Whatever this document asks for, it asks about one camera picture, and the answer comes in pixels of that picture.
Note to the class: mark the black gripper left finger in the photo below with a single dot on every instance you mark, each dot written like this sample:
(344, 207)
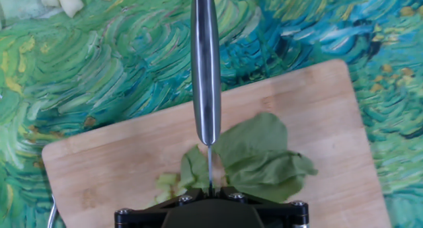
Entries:
(155, 209)

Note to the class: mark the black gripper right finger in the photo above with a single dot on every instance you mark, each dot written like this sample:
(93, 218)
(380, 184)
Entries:
(277, 211)

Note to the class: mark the green pakchoi with long stem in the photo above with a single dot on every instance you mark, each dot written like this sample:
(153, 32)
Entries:
(257, 155)

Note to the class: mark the steel cleaver knife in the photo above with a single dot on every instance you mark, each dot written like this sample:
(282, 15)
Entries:
(205, 72)

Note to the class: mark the wooden cutting board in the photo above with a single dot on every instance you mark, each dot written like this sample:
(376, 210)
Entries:
(330, 122)

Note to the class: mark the painted landscape tablecloth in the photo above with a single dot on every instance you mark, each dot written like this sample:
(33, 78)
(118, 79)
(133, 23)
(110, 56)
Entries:
(99, 56)

